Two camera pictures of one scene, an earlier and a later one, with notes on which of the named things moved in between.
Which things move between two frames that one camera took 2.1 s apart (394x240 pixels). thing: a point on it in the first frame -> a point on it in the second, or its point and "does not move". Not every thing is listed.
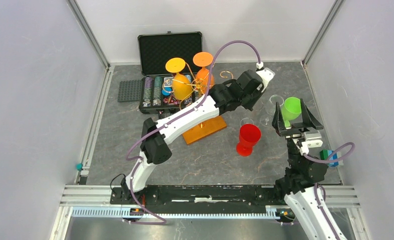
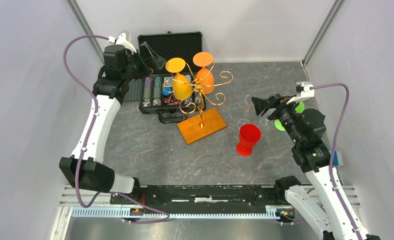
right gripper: x=297 y=129 -> x=261 y=104
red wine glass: x=249 y=135 does not move
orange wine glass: x=203 y=59 does not move
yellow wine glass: x=182 y=88 does not move
